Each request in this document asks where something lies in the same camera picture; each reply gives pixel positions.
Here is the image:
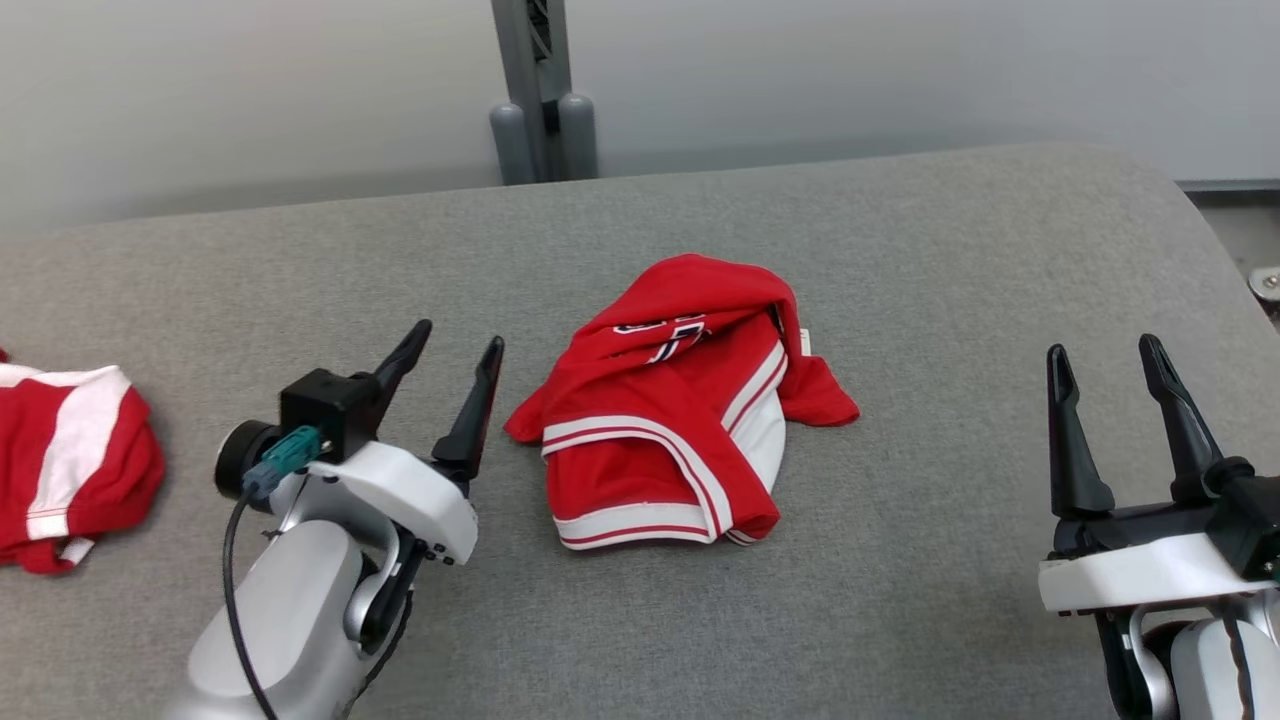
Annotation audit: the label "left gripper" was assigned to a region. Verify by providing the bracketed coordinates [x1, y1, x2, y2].
[305, 319, 505, 567]

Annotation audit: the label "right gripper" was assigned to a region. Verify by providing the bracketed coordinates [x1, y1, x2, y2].
[1038, 334, 1280, 614]

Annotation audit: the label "grey fabric sofa seat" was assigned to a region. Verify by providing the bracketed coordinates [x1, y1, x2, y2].
[0, 143, 1280, 720]

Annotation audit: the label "red basketball jersey white trim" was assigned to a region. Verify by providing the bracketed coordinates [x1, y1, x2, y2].
[503, 253, 861, 552]

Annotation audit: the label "left teal plug black cable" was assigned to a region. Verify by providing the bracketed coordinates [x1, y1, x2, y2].
[222, 425, 323, 720]

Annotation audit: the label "red shorts white stripe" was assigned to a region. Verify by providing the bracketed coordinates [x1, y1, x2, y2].
[0, 347, 166, 576]

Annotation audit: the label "grey metal partition post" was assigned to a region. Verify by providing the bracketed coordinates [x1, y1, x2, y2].
[488, 0, 599, 187]

